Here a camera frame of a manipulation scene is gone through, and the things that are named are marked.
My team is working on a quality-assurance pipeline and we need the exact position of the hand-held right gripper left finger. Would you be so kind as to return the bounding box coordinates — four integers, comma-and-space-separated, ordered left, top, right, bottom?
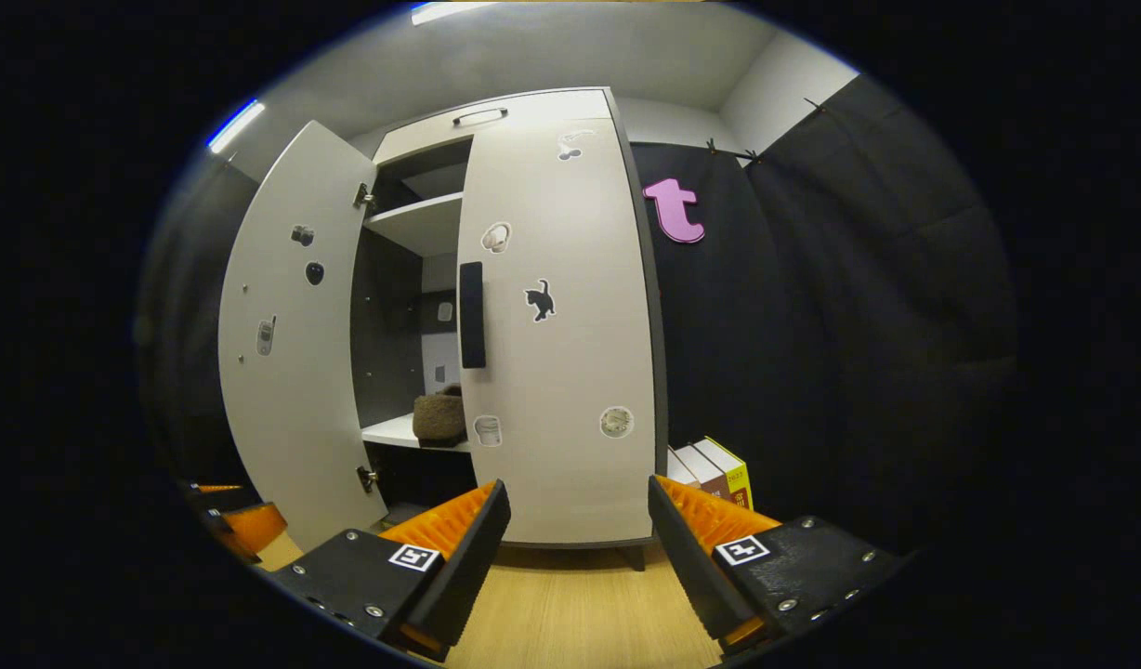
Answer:
269, 479, 512, 662

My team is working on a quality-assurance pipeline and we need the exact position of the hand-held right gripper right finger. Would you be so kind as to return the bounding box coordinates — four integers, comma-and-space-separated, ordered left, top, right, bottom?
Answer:
647, 475, 906, 656

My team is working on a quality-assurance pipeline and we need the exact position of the white shoe cabinet door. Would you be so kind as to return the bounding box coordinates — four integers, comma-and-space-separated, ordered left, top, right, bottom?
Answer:
456, 116, 660, 544
217, 121, 390, 551

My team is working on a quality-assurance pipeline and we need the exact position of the brown fuzzy shoe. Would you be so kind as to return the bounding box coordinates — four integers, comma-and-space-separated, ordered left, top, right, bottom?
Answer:
413, 384, 467, 447

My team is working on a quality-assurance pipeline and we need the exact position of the white shoe cabinet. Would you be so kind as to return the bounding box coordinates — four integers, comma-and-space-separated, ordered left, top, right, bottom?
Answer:
350, 86, 671, 570

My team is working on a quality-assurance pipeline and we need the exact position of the white cabinet drawer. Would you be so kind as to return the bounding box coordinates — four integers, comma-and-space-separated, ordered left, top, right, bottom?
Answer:
373, 88, 618, 166

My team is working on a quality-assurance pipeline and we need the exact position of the brown book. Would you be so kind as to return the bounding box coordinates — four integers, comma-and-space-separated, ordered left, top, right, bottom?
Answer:
675, 444, 731, 503

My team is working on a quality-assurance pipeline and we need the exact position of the yellow book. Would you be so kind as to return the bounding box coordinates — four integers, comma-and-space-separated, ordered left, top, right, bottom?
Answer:
702, 437, 753, 512

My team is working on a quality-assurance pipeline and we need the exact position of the black backdrop cloth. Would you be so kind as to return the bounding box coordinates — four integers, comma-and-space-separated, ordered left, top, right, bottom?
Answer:
138, 74, 1022, 558

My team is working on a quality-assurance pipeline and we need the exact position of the ceiling light strip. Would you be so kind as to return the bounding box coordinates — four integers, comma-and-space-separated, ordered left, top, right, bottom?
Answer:
208, 99, 267, 154

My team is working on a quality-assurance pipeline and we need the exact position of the ceiling light panel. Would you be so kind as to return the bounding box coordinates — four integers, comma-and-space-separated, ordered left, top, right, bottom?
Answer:
411, 0, 497, 26

